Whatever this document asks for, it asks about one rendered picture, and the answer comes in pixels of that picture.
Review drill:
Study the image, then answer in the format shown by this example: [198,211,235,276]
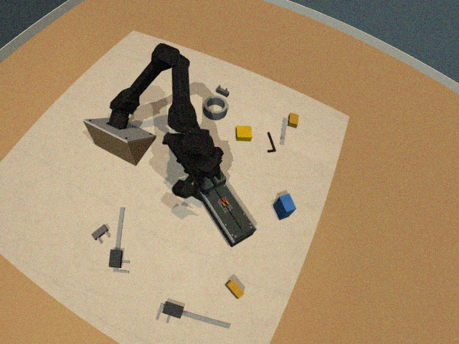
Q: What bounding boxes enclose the blue cube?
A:
[273,193,296,220]

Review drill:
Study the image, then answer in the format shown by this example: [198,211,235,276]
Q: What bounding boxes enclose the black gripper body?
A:
[171,147,224,199]

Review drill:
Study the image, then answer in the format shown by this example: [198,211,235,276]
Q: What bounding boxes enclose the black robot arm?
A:
[106,43,222,179]

